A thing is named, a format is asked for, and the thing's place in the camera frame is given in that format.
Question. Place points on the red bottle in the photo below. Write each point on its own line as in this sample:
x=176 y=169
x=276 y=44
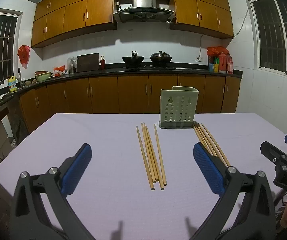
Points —
x=103 y=63

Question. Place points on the wooden wall cabinets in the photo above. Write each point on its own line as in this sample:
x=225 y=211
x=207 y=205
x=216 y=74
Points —
x=58 y=22

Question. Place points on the yellow detergent bottle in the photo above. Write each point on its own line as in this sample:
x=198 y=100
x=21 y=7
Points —
x=13 y=85

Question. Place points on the gas stove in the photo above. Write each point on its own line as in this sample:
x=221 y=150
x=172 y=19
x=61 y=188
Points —
x=148 y=67

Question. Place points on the dark cutting board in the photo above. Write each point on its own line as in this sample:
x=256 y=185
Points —
x=87 y=62

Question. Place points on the clear glass jar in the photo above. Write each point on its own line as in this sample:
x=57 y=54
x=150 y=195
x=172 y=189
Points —
x=71 y=65

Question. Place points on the pale green perforated utensil holder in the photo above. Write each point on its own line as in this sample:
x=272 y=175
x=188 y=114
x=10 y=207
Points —
x=177 y=107

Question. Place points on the black wok with lid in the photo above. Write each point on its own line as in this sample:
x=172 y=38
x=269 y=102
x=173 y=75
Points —
x=160 y=58

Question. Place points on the metal faucet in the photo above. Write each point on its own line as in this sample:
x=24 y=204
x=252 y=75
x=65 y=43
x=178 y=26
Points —
x=20 y=76

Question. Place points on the white wall socket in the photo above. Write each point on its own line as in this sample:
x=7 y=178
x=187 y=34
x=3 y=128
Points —
x=199 y=59

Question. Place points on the hanging red plastic bag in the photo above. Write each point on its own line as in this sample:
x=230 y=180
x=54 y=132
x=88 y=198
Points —
x=24 y=55

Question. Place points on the red and white plastic bag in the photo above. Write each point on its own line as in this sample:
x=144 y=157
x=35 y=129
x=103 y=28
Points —
x=59 y=71

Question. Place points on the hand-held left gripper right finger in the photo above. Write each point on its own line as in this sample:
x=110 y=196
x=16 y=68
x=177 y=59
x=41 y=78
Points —
x=208 y=170

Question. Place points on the green basin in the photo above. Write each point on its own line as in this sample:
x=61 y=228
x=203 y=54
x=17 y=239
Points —
x=43 y=76

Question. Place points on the red oil bottles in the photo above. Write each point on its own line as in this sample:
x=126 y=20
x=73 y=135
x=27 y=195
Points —
x=226 y=63

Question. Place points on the black kitchen countertop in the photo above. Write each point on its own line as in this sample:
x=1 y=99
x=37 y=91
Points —
x=133 y=71

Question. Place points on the steel range hood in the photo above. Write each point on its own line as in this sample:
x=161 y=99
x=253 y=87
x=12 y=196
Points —
x=144 y=0

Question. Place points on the wooden base cabinets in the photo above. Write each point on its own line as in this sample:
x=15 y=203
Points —
x=103 y=95

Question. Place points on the black open wok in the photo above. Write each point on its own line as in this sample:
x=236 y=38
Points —
x=133 y=59

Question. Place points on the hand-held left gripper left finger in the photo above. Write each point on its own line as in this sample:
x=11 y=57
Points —
x=77 y=167

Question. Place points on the colourful small boxes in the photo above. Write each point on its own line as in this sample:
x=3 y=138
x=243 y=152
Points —
x=214 y=66

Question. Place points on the red bag on bottles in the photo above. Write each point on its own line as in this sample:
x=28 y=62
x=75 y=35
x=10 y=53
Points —
x=216 y=50

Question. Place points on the lilac tablecloth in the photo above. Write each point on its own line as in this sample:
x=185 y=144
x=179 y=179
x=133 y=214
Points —
x=108 y=142

